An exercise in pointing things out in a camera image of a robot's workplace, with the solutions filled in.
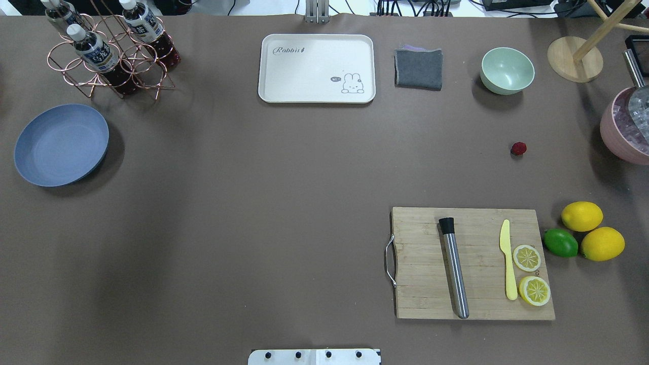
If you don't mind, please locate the blue round plate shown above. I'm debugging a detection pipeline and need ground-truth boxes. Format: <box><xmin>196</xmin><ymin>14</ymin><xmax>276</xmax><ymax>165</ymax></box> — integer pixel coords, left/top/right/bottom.
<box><xmin>14</xmin><ymin>104</ymin><xmax>110</xmax><ymax>187</ymax></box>

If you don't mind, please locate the red strawberry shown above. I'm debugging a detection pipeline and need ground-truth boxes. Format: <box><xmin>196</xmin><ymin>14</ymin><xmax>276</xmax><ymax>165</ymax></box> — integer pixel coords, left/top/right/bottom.
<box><xmin>510</xmin><ymin>141</ymin><xmax>528</xmax><ymax>156</ymax></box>

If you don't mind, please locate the cream rabbit tray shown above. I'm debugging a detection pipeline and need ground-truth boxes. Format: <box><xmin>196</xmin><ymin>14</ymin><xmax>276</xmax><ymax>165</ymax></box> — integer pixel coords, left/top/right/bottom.
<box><xmin>258</xmin><ymin>34</ymin><xmax>376</xmax><ymax>104</ymax></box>

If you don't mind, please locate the steel muddler black tip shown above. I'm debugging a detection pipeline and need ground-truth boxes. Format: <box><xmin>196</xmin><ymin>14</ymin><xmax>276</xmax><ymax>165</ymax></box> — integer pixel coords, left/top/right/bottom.
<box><xmin>439</xmin><ymin>217</ymin><xmax>469</xmax><ymax>319</ymax></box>

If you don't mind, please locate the grey folded cloth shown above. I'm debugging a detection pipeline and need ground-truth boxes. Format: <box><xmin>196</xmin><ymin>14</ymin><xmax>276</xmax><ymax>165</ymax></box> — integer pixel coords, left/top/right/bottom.
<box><xmin>394</xmin><ymin>45</ymin><xmax>444</xmax><ymax>91</ymax></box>

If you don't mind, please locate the wooden cutting board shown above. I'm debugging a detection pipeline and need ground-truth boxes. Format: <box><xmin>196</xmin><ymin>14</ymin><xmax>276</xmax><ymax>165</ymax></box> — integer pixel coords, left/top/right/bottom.
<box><xmin>391</xmin><ymin>206</ymin><xmax>555</xmax><ymax>321</ymax></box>

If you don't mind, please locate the yellow plastic knife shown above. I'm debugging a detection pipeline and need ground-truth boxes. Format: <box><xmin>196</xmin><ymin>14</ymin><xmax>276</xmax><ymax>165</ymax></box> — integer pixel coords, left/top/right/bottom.
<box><xmin>499</xmin><ymin>219</ymin><xmax>518</xmax><ymax>301</ymax></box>

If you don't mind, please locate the green bowl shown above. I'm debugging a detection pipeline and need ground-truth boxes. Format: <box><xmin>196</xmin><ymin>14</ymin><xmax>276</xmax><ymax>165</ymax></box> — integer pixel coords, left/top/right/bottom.
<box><xmin>480</xmin><ymin>48</ymin><xmax>535</xmax><ymax>95</ymax></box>

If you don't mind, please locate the lemon slice far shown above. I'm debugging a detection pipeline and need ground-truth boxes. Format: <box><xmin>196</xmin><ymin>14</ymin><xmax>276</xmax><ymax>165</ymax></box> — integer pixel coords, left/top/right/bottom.
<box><xmin>512</xmin><ymin>244</ymin><xmax>542</xmax><ymax>272</ymax></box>

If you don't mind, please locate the lemon slice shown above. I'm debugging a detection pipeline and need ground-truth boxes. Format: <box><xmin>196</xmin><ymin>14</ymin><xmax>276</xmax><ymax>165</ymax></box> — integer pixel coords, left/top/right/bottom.
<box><xmin>518</xmin><ymin>276</ymin><xmax>551</xmax><ymax>306</ymax></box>
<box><xmin>512</xmin><ymin>244</ymin><xmax>542</xmax><ymax>272</ymax></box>

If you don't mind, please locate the lemon slice near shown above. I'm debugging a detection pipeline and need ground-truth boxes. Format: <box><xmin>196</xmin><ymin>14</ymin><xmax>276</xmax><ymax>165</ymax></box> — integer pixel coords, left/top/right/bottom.
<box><xmin>518</xmin><ymin>276</ymin><xmax>551</xmax><ymax>306</ymax></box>

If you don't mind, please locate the green lime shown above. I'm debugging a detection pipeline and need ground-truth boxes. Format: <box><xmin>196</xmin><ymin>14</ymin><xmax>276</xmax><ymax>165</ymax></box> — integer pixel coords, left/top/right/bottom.
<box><xmin>543</xmin><ymin>229</ymin><xmax>578</xmax><ymax>258</ymax></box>

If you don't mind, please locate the dark drink bottle middle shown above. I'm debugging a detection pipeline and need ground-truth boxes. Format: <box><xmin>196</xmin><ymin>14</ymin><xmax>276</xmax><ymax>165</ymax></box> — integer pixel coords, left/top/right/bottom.
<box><xmin>120</xmin><ymin>1</ymin><xmax>181</xmax><ymax>70</ymax></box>

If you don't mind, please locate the dark drink bottle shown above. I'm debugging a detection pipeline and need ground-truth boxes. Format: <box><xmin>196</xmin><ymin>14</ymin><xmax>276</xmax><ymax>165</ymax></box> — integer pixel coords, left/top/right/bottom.
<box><xmin>120</xmin><ymin>1</ymin><xmax>181</xmax><ymax>70</ymax></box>
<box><xmin>67</xmin><ymin>24</ymin><xmax>139</xmax><ymax>95</ymax></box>
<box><xmin>41</xmin><ymin>0</ymin><xmax>91</xmax><ymax>38</ymax></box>

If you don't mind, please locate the yellow lemon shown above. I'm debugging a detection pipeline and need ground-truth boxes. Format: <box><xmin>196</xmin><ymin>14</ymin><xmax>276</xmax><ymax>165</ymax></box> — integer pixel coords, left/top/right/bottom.
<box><xmin>561</xmin><ymin>201</ymin><xmax>603</xmax><ymax>232</ymax></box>
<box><xmin>581</xmin><ymin>227</ymin><xmax>626</xmax><ymax>262</ymax></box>

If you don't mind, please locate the dark drink bottle front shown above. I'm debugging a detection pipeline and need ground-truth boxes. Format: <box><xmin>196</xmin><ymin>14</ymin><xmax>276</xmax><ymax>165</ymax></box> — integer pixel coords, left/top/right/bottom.
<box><xmin>67</xmin><ymin>24</ymin><xmax>139</xmax><ymax>95</ymax></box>

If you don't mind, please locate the wooden cup tree stand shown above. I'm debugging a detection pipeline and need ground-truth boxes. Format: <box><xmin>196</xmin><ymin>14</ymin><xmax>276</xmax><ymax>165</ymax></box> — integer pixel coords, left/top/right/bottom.
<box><xmin>547</xmin><ymin>1</ymin><xmax>648</xmax><ymax>83</ymax></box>

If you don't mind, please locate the pink bowl with ice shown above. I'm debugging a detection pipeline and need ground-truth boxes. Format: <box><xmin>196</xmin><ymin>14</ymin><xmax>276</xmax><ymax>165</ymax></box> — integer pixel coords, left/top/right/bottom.
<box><xmin>599</xmin><ymin>87</ymin><xmax>648</xmax><ymax>165</ymax></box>

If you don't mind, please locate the dark drink bottle back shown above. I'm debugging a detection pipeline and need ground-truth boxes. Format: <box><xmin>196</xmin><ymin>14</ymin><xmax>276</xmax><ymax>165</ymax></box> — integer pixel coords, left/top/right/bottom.
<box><xmin>41</xmin><ymin>0</ymin><xmax>91</xmax><ymax>38</ymax></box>

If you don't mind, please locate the metal ice scoop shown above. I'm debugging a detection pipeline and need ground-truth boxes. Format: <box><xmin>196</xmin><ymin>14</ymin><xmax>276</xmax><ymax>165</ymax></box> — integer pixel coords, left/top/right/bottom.
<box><xmin>624</xmin><ymin>49</ymin><xmax>648</xmax><ymax>135</ymax></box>

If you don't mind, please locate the aluminium frame post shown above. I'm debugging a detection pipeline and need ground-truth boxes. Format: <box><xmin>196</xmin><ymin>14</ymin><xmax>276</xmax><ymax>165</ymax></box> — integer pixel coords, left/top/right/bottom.
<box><xmin>305</xmin><ymin>0</ymin><xmax>331</xmax><ymax>24</ymax></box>

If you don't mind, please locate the copper wire bottle rack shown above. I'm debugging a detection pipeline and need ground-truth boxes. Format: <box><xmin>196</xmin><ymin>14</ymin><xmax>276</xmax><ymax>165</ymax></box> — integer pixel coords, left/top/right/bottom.
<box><xmin>43</xmin><ymin>1</ymin><xmax>181</xmax><ymax>99</ymax></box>

